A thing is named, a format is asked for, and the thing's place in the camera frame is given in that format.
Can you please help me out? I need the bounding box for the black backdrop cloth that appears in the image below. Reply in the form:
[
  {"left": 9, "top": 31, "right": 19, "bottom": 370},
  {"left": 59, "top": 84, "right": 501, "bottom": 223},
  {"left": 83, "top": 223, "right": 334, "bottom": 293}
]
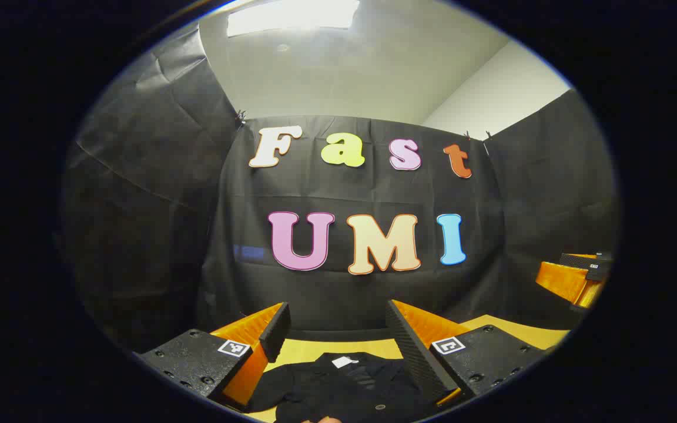
[{"left": 59, "top": 21, "right": 621, "bottom": 353}]

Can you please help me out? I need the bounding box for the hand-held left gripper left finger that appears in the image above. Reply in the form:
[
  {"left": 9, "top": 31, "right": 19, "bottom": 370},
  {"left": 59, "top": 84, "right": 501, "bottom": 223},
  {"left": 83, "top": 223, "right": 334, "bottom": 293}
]
[{"left": 138, "top": 301, "right": 292, "bottom": 412}]

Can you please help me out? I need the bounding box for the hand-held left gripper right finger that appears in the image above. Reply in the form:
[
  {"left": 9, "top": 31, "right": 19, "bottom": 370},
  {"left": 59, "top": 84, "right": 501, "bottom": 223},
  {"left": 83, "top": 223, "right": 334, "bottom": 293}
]
[{"left": 386, "top": 299, "right": 547, "bottom": 408}]

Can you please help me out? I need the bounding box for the black jacket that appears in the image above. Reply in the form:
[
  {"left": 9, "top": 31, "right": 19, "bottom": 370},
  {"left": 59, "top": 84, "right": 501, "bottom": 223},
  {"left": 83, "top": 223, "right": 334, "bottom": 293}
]
[{"left": 249, "top": 351, "right": 442, "bottom": 423}]

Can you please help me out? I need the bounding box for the ceiling light panel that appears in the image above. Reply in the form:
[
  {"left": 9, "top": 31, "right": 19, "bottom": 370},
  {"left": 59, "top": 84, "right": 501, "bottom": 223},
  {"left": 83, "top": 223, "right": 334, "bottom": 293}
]
[{"left": 227, "top": 0, "right": 361, "bottom": 38}]

